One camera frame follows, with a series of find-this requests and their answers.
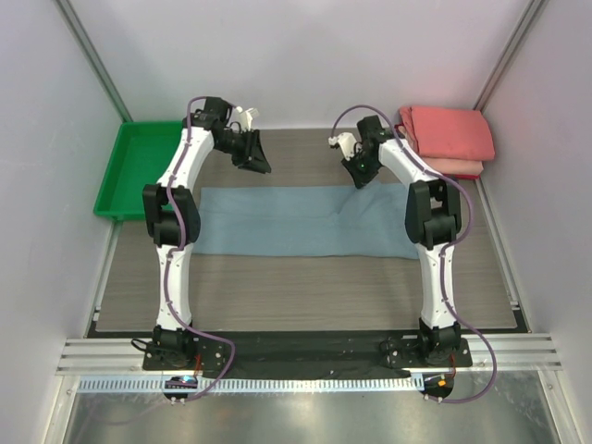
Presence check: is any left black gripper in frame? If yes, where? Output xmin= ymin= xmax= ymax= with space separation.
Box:
xmin=215 ymin=128 xmax=272 ymax=175

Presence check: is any blue grey t shirt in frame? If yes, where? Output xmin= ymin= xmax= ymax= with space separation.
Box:
xmin=193 ymin=181 xmax=418 ymax=260

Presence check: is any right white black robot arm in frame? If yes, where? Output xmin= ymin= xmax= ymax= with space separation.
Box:
xmin=328 ymin=116 xmax=462 ymax=366

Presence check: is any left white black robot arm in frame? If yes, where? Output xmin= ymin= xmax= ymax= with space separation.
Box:
xmin=142 ymin=96 xmax=271 ymax=370

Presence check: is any light pink folded shirt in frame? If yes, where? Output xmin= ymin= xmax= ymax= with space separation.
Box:
xmin=396 ymin=125 xmax=484 ymax=178

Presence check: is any top coral folded shirt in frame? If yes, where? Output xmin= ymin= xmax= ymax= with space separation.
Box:
xmin=399 ymin=105 xmax=495 ymax=161

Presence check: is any green plastic tray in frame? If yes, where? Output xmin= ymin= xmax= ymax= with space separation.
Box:
xmin=93 ymin=121 xmax=181 ymax=221

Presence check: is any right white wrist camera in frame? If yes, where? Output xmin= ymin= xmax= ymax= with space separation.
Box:
xmin=328 ymin=132 xmax=359 ymax=161

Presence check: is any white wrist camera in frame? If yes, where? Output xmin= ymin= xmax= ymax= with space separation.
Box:
xmin=229 ymin=106 xmax=259 ymax=132
xmin=328 ymin=132 xmax=359 ymax=161

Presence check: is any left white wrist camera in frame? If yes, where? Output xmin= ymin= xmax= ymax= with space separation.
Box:
xmin=229 ymin=106 xmax=259 ymax=132

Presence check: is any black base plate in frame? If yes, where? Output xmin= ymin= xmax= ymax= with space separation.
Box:
xmin=130 ymin=330 xmax=473 ymax=398

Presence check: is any left aluminium corner post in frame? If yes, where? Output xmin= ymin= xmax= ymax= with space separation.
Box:
xmin=54 ymin=0 xmax=133 ymax=122

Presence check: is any aluminium corner post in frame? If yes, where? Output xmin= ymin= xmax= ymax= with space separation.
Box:
xmin=54 ymin=0 xmax=133 ymax=122
xmin=473 ymin=0 xmax=549 ymax=111

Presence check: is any white slotted cable duct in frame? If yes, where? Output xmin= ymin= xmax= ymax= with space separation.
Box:
xmin=78 ymin=374 xmax=424 ymax=394

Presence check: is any right aluminium corner post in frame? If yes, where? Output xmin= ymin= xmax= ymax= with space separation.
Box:
xmin=473 ymin=0 xmax=549 ymax=111

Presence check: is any aluminium rail frame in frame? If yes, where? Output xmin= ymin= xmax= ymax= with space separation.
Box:
xmin=56 ymin=331 xmax=561 ymax=380

